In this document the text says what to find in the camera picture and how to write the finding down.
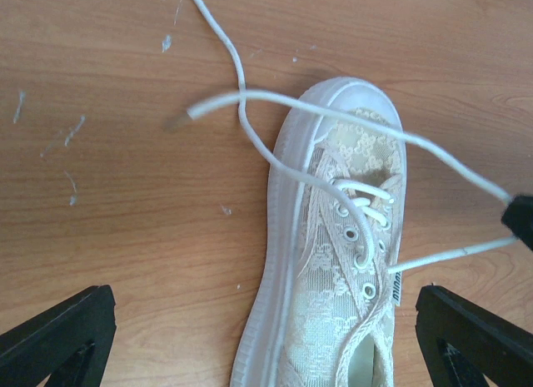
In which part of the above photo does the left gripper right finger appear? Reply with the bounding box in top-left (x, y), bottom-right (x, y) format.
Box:
top-left (416, 285), bottom-right (532, 386)

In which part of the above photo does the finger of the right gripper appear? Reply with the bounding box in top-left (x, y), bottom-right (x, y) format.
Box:
top-left (501, 194), bottom-right (533, 251)

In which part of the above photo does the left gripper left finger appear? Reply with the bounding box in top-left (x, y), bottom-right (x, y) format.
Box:
top-left (1, 285), bottom-right (117, 386)

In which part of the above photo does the white lace sneaker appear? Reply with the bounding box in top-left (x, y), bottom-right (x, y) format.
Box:
top-left (230, 77), bottom-right (406, 386)

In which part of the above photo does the white shoelace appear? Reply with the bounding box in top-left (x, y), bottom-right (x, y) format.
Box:
top-left (187, 0), bottom-right (511, 270)

